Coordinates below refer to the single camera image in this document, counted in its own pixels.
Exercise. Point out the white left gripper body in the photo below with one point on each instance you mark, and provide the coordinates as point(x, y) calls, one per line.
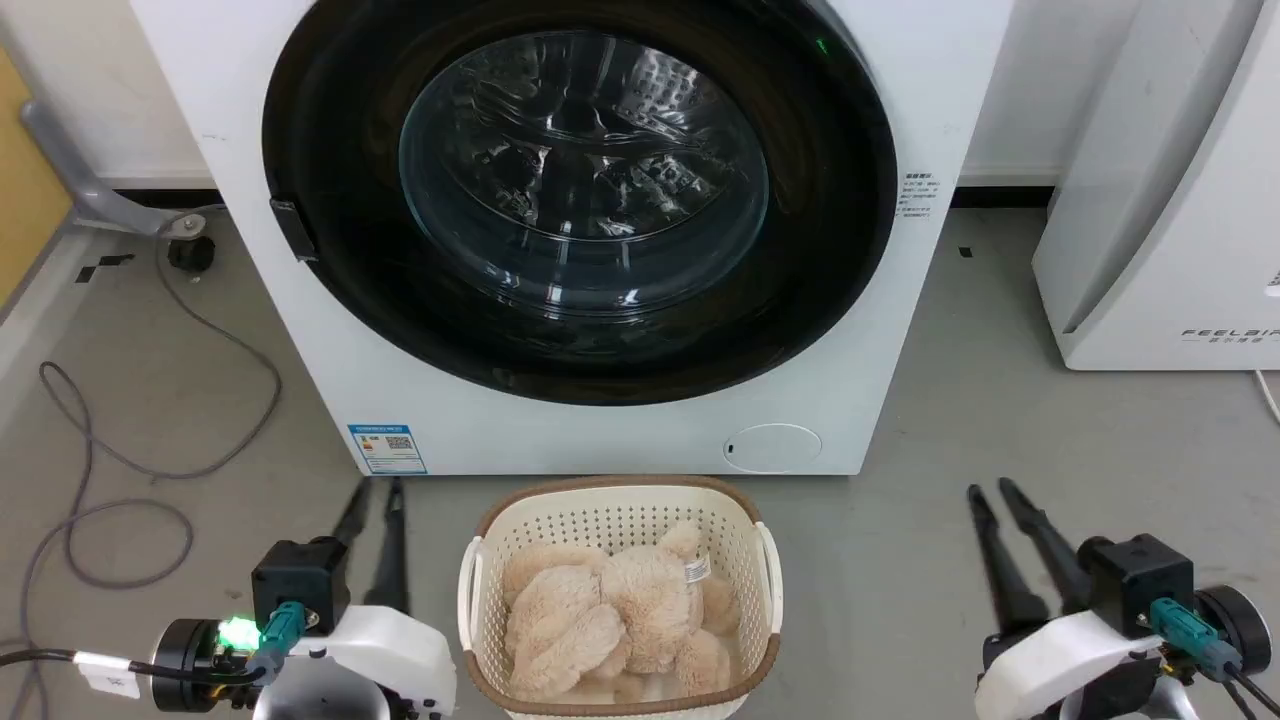
point(385, 655)

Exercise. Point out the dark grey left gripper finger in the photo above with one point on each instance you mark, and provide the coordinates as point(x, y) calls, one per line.
point(351, 512)
point(391, 550)

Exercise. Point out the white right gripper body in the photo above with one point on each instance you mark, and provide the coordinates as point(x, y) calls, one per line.
point(1060, 665)

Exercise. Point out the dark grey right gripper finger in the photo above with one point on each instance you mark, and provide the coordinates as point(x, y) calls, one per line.
point(1045, 545)
point(1000, 565)

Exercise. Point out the right arm black wrist joint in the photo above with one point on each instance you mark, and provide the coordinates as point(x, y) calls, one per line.
point(1238, 620)

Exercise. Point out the left arm black wrist joint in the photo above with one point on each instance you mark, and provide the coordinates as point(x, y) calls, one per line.
point(185, 652)

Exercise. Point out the black round washing machine door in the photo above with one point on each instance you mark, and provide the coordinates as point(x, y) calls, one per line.
point(335, 300)

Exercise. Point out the white front-load washing machine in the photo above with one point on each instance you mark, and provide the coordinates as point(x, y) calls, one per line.
point(600, 440)

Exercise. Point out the blue energy label sticker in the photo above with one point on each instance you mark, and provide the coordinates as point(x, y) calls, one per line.
point(387, 449)

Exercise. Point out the cream perforated laundry basket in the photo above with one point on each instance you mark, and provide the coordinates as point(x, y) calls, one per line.
point(620, 508)

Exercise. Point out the beige plush teddy bear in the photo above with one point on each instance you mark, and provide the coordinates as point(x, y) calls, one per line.
point(640, 600)

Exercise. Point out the round white filter cover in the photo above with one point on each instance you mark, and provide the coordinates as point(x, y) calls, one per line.
point(772, 448)

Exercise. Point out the white teddy bear tag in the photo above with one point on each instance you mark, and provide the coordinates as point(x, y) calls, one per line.
point(697, 569)

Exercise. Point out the black round floor foot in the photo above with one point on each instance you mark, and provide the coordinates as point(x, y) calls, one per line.
point(191, 253)

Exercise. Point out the white air purifier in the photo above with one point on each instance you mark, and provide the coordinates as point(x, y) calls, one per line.
point(1150, 250)

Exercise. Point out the small white text sticker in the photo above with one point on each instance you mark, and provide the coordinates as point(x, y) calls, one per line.
point(919, 196)

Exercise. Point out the grey caster wheel leg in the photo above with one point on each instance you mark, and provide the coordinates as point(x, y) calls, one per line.
point(90, 195)

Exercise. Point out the yellow wooden panel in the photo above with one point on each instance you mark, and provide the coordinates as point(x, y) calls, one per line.
point(20, 200)

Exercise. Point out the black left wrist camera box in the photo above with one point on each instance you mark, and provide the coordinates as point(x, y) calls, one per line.
point(300, 585)

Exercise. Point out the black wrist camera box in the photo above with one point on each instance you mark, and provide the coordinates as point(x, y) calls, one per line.
point(1140, 580)
point(300, 585)

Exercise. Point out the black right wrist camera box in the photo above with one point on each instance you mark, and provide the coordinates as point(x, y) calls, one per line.
point(1140, 580)

